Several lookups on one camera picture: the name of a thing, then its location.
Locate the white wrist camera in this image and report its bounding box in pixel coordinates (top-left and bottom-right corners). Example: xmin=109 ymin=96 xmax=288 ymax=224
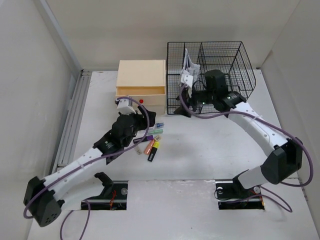
xmin=180 ymin=70 xmax=194 ymax=88
xmin=115 ymin=96 xmax=136 ymax=115

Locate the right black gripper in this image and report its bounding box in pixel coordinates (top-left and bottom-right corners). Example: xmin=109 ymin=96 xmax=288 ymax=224
xmin=173 ymin=85 xmax=216 ymax=118

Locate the green transparent highlighter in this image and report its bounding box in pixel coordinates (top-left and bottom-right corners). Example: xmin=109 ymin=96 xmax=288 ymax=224
xmin=148 ymin=128 xmax=164 ymax=135

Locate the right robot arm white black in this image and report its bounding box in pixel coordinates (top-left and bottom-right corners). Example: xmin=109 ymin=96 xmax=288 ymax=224
xmin=176 ymin=69 xmax=303 ymax=200

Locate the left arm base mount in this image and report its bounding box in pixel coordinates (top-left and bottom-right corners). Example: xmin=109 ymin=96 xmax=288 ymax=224
xmin=80 ymin=172 xmax=129 ymax=211

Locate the aluminium rail frame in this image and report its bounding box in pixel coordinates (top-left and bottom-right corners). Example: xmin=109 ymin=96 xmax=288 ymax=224
xmin=39 ymin=69 xmax=92 ymax=179

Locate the grey white eraser stick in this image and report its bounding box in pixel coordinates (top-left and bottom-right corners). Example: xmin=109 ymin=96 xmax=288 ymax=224
xmin=134 ymin=145 xmax=142 ymax=155

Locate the yellow black highlighter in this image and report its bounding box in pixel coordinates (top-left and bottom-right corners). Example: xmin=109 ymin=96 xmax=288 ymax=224
xmin=147 ymin=141 xmax=160 ymax=162

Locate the clear blue pen pack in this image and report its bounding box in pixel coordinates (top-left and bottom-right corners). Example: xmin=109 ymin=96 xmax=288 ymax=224
xmin=150 ymin=122 xmax=165 ymax=130

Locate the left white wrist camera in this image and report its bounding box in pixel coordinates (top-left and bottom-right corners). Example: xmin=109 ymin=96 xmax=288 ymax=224
xmin=115 ymin=96 xmax=136 ymax=115

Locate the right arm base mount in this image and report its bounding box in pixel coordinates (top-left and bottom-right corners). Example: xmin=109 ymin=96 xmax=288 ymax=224
xmin=214 ymin=179 xmax=265 ymax=210

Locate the cream wooden drawer cabinet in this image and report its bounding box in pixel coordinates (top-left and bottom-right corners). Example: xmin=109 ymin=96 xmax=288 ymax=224
xmin=116 ymin=59 xmax=167 ymax=116

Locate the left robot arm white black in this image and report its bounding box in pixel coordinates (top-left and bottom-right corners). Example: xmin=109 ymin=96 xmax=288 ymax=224
xmin=23 ymin=106 xmax=157 ymax=227

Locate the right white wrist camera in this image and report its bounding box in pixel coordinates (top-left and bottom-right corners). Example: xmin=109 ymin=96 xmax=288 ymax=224
xmin=180 ymin=70 xmax=194 ymax=88

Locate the small tan eraser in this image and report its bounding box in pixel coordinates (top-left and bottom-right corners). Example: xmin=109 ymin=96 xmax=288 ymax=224
xmin=153 ymin=135 xmax=161 ymax=141

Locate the black wire mesh organizer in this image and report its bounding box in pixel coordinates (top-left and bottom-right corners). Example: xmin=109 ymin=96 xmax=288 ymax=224
xmin=166 ymin=41 xmax=256 ymax=117

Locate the purple black highlighter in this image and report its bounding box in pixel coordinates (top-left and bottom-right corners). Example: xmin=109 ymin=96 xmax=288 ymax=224
xmin=133 ymin=135 xmax=154 ymax=144

